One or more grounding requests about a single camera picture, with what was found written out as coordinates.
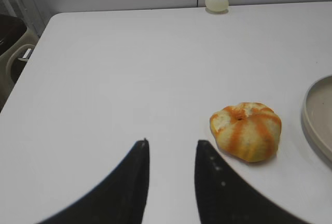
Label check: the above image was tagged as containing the pale white egg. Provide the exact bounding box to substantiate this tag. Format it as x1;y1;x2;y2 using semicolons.
205;0;229;12

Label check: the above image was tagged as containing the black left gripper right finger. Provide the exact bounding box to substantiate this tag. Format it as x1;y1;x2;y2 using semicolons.
195;140;303;223

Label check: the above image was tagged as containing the grey ceramic plate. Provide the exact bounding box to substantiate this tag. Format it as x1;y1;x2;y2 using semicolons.
301;75;331;168

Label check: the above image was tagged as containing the peeled orange fruit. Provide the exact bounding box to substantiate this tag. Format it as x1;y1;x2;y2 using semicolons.
210;102;282;163

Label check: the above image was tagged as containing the beige plastic chair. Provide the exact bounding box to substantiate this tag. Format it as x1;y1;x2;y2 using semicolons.
1;14;39;108

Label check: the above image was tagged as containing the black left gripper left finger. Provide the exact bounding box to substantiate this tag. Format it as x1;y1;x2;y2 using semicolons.
43;139;150;223

